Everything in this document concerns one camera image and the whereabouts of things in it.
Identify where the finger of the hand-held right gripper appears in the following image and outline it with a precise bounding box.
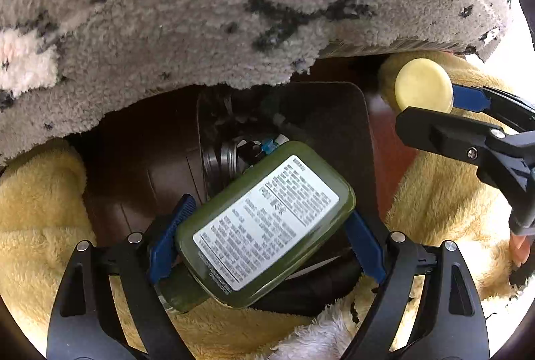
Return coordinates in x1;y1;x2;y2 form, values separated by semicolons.
450;83;535;133
395;105;535;194

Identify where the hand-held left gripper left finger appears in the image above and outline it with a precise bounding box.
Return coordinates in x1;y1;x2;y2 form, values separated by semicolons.
46;193;197;360

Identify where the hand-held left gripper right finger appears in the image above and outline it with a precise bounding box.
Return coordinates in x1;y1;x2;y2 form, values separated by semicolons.
340;210;491;360

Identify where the round yellow soap bar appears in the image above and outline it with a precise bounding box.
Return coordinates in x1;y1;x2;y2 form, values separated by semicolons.
393;58;455;115

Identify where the dark brown bin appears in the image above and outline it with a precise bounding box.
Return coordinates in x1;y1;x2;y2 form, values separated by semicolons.
67;55;419;317

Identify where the round tin with lady print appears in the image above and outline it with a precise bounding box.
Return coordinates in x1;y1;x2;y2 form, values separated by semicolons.
202;140;241;179

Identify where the wide green bottle white label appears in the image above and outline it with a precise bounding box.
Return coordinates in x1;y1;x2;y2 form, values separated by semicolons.
161;140;357;315

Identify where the blue wet wipes packet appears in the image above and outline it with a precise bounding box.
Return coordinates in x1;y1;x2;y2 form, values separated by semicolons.
251;134;289;160

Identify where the person's right hand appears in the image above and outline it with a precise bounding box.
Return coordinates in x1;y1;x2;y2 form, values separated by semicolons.
511;232;531;269

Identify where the white fleece cloth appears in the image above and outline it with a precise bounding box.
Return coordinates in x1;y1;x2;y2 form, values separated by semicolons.
267;297;364;360

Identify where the yellow fleece blanket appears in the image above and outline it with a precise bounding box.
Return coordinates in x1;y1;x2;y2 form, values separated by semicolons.
0;51;535;360

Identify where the grey printed fleece blanket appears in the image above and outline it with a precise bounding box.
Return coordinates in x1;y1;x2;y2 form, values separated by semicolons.
0;0;517;164

